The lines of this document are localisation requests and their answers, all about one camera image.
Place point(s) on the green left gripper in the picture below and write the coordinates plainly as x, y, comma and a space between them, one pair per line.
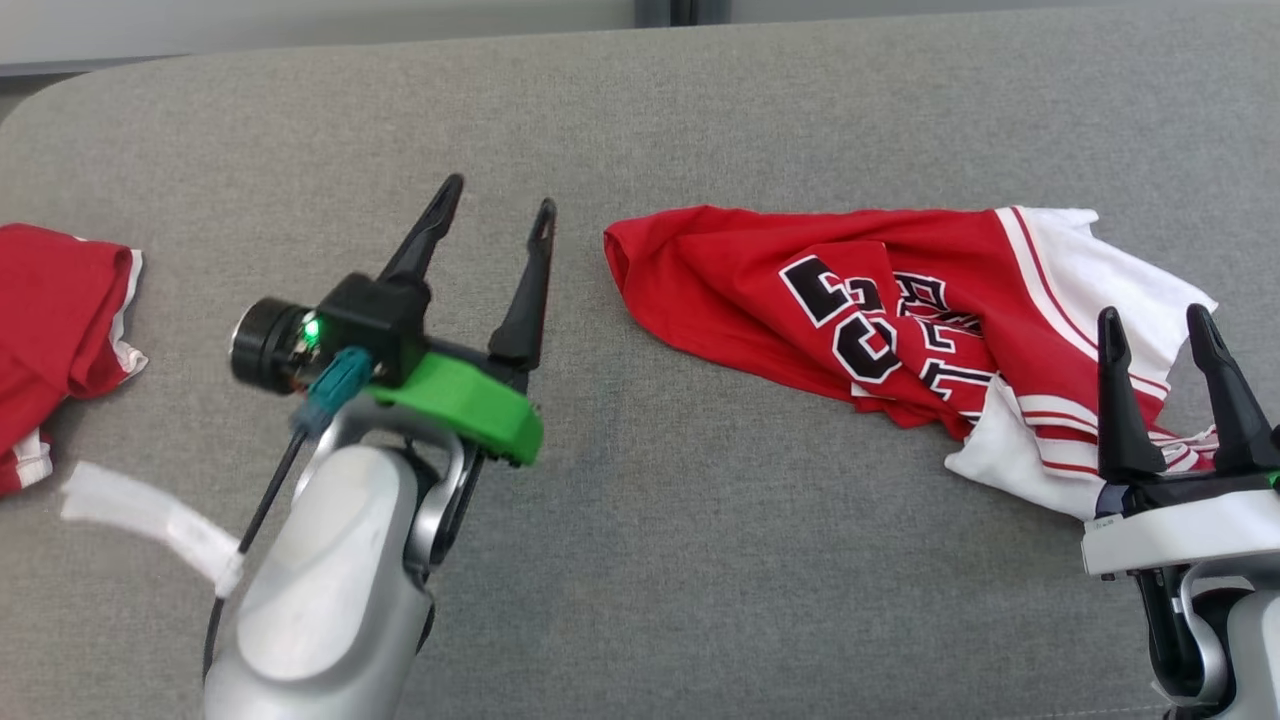
480, 405

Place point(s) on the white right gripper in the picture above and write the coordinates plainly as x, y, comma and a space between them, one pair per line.
1190, 525

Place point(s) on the red Bulls basketball jersey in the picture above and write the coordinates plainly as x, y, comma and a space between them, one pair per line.
720, 270

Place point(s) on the red basketball shorts white trim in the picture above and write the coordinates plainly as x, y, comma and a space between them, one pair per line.
50, 310

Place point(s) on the grey baseboard strip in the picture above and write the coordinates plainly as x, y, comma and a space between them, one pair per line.
80, 66

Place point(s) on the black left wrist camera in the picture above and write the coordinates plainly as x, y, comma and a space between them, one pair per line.
370, 315

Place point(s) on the teal left camera connector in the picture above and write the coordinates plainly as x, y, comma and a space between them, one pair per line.
335, 390

